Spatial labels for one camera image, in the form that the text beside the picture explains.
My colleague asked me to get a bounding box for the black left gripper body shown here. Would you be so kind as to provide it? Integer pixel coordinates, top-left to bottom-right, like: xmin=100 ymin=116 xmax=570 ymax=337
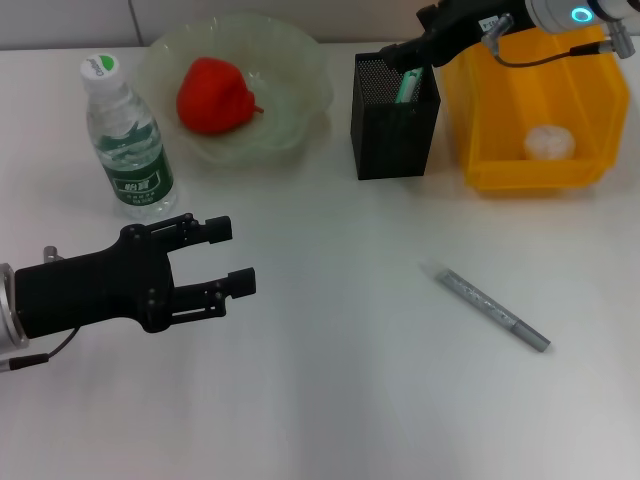
xmin=14 ymin=223 xmax=176 ymax=341

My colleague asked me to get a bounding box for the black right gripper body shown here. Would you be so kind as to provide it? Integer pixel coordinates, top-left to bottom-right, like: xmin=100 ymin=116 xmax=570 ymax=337
xmin=417 ymin=0 xmax=539 ymax=69

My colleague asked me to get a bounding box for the green toothbrush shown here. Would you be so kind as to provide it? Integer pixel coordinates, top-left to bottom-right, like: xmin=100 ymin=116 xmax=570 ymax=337
xmin=394 ymin=67 xmax=424 ymax=105

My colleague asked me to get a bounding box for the clear green-label water bottle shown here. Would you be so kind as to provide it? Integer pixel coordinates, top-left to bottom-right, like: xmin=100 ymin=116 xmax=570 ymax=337
xmin=79 ymin=52 xmax=178 ymax=221

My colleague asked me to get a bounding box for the white paper ball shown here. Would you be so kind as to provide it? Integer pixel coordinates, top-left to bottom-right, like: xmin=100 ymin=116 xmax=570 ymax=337
xmin=522 ymin=124 xmax=577 ymax=160

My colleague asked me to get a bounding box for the grey pen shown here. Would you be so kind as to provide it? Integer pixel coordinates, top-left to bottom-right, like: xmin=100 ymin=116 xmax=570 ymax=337
xmin=434 ymin=267 xmax=552 ymax=354

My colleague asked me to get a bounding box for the black mesh pen holder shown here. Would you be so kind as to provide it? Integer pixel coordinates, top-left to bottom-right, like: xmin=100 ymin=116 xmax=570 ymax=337
xmin=349 ymin=48 xmax=443 ymax=181

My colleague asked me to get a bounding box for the green glass fruit bowl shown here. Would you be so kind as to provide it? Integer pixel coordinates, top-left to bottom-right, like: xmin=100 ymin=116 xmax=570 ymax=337
xmin=137 ymin=14 xmax=334 ymax=172

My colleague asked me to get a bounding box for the yellow plastic bin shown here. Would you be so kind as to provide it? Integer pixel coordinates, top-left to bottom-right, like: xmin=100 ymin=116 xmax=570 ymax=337
xmin=439 ymin=22 xmax=630 ymax=195

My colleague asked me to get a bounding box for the right gripper cable with plugs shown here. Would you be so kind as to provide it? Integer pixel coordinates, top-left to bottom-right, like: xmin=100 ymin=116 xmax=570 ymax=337
xmin=479 ymin=13 xmax=637 ymax=69

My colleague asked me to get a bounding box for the gripper cable with plugs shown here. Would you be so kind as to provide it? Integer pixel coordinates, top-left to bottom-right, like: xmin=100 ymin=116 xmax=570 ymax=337
xmin=479 ymin=13 xmax=637 ymax=69
xmin=0 ymin=244 xmax=80 ymax=374

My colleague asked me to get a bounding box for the left gripper cable with plugs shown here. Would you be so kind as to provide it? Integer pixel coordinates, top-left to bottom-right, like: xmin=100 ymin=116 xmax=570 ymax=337
xmin=0 ymin=244 xmax=80 ymax=374

